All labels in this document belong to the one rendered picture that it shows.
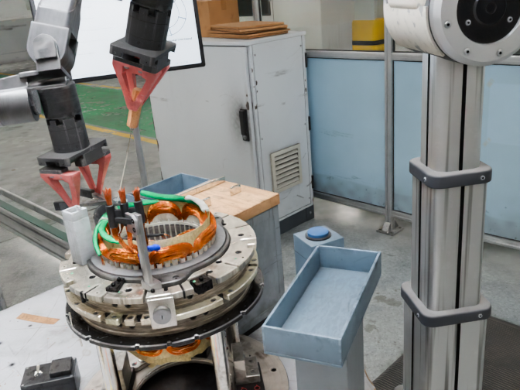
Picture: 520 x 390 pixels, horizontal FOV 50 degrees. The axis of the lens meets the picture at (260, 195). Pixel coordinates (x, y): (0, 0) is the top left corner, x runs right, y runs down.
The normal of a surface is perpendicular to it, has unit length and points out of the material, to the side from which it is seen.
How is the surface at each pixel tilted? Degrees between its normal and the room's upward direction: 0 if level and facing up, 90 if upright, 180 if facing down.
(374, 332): 0
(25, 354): 0
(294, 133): 89
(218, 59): 91
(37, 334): 0
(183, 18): 83
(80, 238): 90
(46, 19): 66
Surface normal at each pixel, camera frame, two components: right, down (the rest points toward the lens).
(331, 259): -0.39, 0.36
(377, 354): -0.08, -0.93
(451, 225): 0.15, 0.34
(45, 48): 0.10, -0.05
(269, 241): 0.74, 0.18
